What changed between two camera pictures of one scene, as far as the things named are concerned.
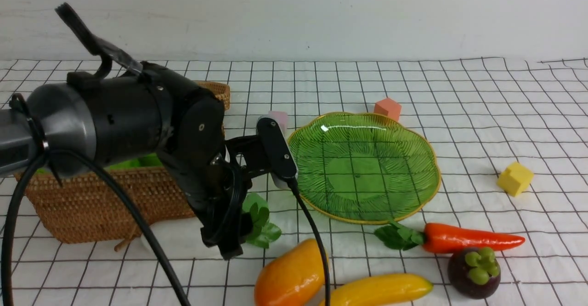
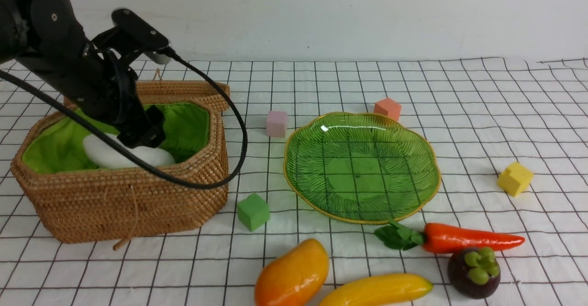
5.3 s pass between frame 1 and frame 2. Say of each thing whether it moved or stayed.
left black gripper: moved
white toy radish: moved
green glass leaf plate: stayed
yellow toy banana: stayed
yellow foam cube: stayed
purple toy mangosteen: stayed
